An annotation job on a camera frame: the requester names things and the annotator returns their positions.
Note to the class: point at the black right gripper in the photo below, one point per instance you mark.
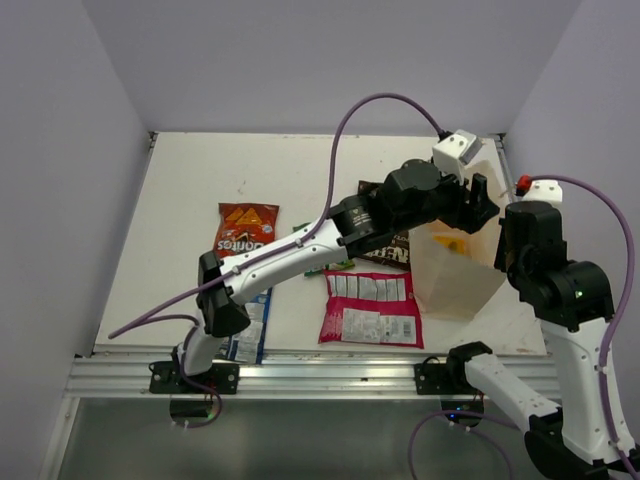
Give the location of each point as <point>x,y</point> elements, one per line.
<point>499,260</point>

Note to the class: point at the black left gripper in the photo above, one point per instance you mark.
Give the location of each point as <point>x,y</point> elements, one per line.
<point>472,215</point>

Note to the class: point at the orange Lot 100 gummy bag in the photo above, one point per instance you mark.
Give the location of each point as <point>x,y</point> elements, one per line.
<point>456,244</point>

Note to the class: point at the white paper bag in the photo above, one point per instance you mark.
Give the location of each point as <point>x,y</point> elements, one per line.
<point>449,286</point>

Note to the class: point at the pink snack bag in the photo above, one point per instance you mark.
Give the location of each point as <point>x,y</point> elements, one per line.
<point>371,309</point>

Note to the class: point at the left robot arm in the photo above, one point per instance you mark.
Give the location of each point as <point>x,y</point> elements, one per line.
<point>415,194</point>

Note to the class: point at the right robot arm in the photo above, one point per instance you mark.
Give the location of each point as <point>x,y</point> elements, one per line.
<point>584,436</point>

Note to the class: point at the brown Kettle chips bag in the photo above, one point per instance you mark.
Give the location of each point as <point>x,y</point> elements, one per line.
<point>396,254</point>

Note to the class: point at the green snack bag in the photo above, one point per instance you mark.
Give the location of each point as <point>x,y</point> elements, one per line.
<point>320,267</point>

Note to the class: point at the red Doritos chip bag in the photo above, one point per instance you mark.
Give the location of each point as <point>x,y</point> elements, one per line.
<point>244,227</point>

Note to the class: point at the blue cookie packet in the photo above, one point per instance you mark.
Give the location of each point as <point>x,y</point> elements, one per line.
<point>247,347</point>

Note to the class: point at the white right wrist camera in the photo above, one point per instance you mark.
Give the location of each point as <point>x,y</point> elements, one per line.
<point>529,189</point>

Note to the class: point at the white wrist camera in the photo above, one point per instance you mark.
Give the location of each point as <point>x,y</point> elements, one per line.
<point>529,189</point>
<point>453,153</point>

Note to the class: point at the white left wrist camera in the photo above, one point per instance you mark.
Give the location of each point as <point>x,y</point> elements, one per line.
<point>453,153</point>

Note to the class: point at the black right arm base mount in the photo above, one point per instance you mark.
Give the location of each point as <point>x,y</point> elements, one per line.
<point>432,377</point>

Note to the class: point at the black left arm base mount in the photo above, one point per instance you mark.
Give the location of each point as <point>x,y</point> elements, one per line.
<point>222,376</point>

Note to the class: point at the aluminium table frame rail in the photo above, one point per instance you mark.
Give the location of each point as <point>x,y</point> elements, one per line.
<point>174,221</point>

